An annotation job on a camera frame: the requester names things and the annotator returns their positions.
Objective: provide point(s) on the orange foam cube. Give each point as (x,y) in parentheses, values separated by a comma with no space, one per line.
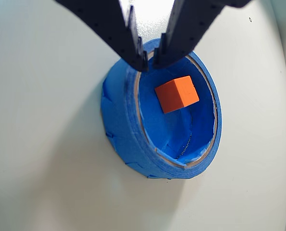
(176,95)

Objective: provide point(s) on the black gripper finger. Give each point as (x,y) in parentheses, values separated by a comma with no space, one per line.
(190,26)
(109,24)

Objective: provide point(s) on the blue tape roll bin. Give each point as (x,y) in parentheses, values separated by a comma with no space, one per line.
(123,125)

